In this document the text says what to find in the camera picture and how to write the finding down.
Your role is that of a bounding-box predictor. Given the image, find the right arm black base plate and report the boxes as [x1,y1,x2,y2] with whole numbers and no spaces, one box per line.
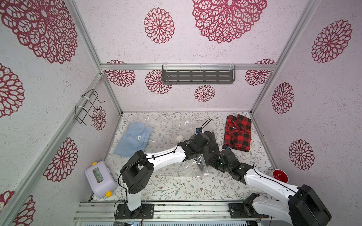
[228,193,269,219]

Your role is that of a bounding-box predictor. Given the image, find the clear plastic vacuum bag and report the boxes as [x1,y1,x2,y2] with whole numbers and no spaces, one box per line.
[120,119,224,182]

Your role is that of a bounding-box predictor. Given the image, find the red white mug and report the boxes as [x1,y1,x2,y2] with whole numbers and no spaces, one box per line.
[272,169,289,183]

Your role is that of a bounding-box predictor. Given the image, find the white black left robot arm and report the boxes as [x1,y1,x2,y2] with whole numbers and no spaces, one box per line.
[118,132,210,212]

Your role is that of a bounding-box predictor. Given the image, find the dark grey shirt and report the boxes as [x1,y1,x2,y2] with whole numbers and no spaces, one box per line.
[202,131,224,172]

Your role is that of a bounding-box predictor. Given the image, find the red black plaid shirt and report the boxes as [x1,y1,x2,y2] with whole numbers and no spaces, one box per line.
[223,115,252,153]

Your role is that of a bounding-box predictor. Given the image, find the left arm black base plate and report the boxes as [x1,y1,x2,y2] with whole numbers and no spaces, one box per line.
[115,203,155,220]

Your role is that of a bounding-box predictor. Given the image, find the aluminium mounting rail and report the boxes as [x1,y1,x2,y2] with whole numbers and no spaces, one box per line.
[73,201,271,223]

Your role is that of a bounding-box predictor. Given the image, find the black wire wall rack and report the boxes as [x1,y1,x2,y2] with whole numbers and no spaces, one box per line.
[74,89,105,127]

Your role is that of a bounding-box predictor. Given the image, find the dark grey wall shelf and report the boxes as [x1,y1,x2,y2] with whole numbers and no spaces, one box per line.
[161,65,236,85]

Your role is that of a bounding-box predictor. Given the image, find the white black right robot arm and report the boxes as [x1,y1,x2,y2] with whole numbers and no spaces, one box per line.
[215,148,332,226]

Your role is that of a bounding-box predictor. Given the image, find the light blue shirt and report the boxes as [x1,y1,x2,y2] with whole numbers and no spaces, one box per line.
[114,122,153,157]

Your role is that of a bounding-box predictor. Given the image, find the lilac toy toaster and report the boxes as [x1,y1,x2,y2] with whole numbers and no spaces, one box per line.
[85,161,118,198]

